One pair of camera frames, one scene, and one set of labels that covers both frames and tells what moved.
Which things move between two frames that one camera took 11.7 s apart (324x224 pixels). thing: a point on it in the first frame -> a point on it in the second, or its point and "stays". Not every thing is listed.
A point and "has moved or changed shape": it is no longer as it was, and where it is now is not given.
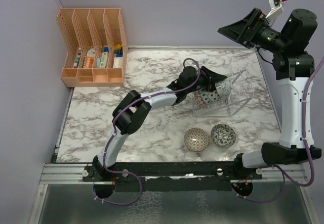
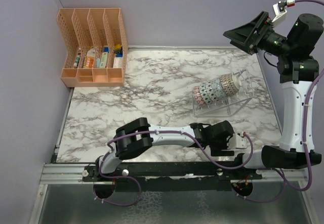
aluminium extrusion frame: (64, 174) stays
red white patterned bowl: (199, 99) stays
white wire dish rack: (241, 93) stays
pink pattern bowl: (220, 91) -> (210, 91)
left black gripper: (206, 75) -> (222, 150)
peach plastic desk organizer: (96, 48) stays
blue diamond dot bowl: (209, 97) stays
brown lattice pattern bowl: (196, 139) has moved or changed shape
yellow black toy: (117, 48) stays
